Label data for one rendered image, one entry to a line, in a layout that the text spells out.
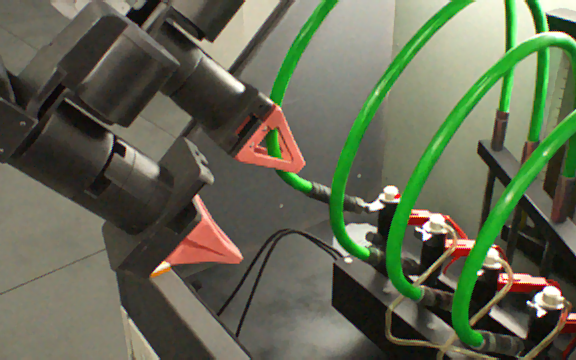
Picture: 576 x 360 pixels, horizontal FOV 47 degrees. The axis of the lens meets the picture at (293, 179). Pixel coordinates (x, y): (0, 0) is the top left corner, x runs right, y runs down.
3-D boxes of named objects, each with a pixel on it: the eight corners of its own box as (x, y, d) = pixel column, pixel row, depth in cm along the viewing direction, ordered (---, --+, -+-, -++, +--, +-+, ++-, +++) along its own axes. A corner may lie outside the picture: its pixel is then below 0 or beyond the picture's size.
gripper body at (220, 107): (247, 85, 73) (194, 41, 70) (274, 103, 64) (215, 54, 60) (209, 132, 73) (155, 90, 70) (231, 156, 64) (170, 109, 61)
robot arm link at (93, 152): (-12, 135, 47) (-9, 169, 42) (49, 60, 46) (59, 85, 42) (71, 183, 51) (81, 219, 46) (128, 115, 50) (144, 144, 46)
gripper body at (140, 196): (221, 185, 49) (142, 130, 45) (131, 283, 50) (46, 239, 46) (199, 146, 54) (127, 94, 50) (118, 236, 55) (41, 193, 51)
